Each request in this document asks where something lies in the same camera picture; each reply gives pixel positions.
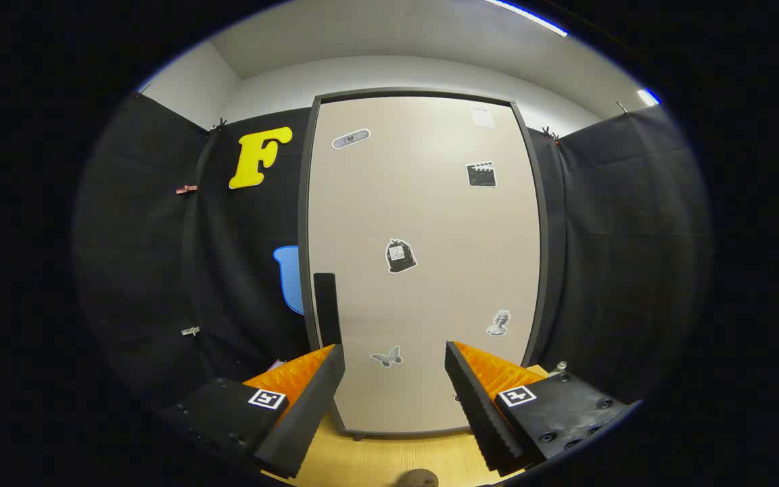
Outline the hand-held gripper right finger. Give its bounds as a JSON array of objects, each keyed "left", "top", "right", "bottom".
[{"left": 445, "top": 341, "right": 640, "bottom": 477}]

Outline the black door handle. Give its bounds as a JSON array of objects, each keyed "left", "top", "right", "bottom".
[{"left": 313, "top": 273, "right": 343, "bottom": 346}]

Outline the brown shoe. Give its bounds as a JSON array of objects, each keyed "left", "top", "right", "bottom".
[{"left": 396, "top": 469, "right": 439, "bottom": 487}]

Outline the grey shoe cabinet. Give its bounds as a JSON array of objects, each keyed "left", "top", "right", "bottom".
[{"left": 297, "top": 87, "right": 551, "bottom": 440}]

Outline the black backdrop cloth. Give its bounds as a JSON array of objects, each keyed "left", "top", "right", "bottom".
[{"left": 72, "top": 91, "right": 711, "bottom": 420}]

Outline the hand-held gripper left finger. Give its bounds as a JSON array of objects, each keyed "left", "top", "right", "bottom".
[{"left": 160, "top": 344, "right": 347, "bottom": 480}]

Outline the long ceiling light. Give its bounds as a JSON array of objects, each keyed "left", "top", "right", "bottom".
[{"left": 484, "top": 0, "right": 569, "bottom": 38}]

